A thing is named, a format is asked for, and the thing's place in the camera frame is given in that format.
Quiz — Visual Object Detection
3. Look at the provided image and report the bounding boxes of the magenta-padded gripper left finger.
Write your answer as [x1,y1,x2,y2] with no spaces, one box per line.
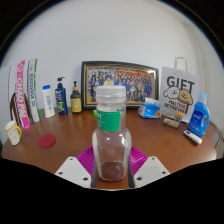
[54,145,98,189]

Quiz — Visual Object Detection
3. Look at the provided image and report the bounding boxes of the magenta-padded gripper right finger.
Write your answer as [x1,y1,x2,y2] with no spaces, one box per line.
[127,145,171,189]

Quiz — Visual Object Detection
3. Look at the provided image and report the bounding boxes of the clear green-labelled plastic bottle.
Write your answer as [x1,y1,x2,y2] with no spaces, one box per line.
[91,84,133,183]

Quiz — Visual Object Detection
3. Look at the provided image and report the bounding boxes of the flat round red coaster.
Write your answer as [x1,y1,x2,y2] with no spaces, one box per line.
[37,133,57,149]

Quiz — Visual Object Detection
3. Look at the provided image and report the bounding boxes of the small brown snack packet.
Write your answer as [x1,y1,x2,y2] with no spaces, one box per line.
[162,116,181,129]

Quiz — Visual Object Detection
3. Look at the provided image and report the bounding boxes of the small white flat box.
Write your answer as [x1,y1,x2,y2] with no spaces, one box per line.
[182,129,203,145]

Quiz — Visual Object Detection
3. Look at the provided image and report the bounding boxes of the dark yellow-labelled pump bottle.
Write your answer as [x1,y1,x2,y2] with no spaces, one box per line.
[70,80,83,115]

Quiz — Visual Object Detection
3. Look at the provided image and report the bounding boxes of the blue detergent bottle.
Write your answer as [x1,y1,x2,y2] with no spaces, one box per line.
[187,91,211,138]

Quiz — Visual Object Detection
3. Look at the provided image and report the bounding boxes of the dark blue pump bottle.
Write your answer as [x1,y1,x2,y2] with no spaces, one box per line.
[54,76,69,116]

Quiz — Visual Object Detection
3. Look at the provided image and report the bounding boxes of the white lotion bottle blue cap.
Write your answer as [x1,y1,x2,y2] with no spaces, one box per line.
[41,84,56,119]

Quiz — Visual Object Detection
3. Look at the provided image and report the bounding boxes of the white radiator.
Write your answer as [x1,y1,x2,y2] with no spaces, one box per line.
[214,126,224,160]

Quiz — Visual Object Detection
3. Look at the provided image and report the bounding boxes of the white printed paper gift bag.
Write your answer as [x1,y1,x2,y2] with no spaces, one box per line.
[159,56,200,124]

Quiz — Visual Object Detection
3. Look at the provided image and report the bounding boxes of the framed group photo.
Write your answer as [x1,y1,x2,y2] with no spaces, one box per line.
[80,60,160,111]

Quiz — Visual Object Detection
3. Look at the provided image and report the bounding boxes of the long pink and white box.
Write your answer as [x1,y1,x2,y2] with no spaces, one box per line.
[15,60,32,130]

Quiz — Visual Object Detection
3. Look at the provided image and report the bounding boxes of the long white and blue box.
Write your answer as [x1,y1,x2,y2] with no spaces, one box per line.
[27,58,42,123]

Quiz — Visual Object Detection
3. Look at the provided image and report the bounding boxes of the white door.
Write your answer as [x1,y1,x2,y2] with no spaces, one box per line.
[0,65,12,144]

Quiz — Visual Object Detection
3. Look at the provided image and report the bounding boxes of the white mug with yellow handle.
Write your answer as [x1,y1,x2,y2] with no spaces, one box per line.
[4,120,23,146]

